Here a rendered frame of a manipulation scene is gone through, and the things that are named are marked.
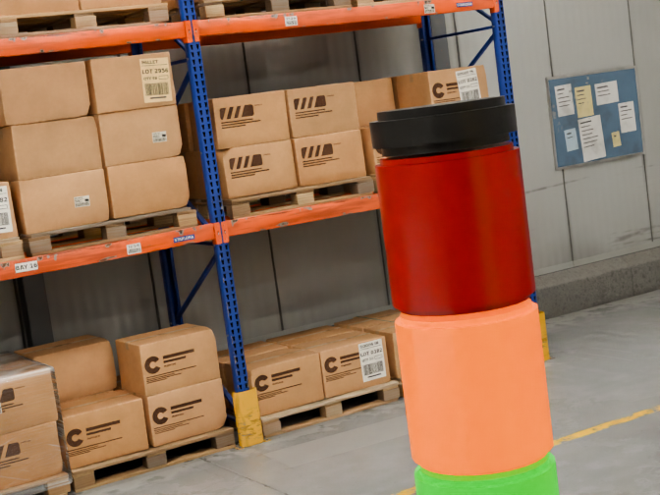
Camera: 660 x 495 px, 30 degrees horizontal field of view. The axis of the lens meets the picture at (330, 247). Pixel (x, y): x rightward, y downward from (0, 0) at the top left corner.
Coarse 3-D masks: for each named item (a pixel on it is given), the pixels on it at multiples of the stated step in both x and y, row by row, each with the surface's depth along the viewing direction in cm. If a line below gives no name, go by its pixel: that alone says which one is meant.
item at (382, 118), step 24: (504, 96) 41; (384, 120) 41; (408, 120) 40; (432, 120) 40; (456, 120) 40; (480, 120) 40; (504, 120) 40; (384, 144) 41; (408, 144) 40; (432, 144) 40; (456, 144) 40; (480, 144) 40
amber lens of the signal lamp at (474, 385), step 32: (416, 320) 42; (448, 320) 41; (480, 320) 41; (512, 320) 41; (416, 352) 41; (448, 352) 41; (480, 352) 41; (512, 352) 41; (416, 384) 42; (448, 384) 41; (480, 384) 41; (512, 384) 41; (544, 384) 42; (416, 416) 42; (448, 416) 41; (480, 416) 41; (512, 416) 41; (544, 416) 42; (416, 448) 43; (448, 448) 41; (480, 448) 41; (512, 448) 41; (544, 448) 42
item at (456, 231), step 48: (384, 192) 42; (432, 192) 40; (480, 192) 40; (384, 240) 43; (432, 240) 40; (480, 240) 40; (528, 240) 42; (432, 288) 41; (480, 288) 40; (528, 288) 41
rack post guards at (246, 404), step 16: (544, 320) 1010; (544, 336) 1010; (544, 352) 1011; (240, 400) 868; (256, 400) 875; (240, 416) 870; (256, 416) 875; (240, 432) 873; (256, 432) 875; (240, 448) 870
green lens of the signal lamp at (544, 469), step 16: (544, 464) 42; (416, 480) 43; (432, 480) 42; (448, 480) 42; (464, 480) 42; (480, 480) 41; (496, 480) 41; (512, 480) 41; (528, 480) 41; (544, 480) 42
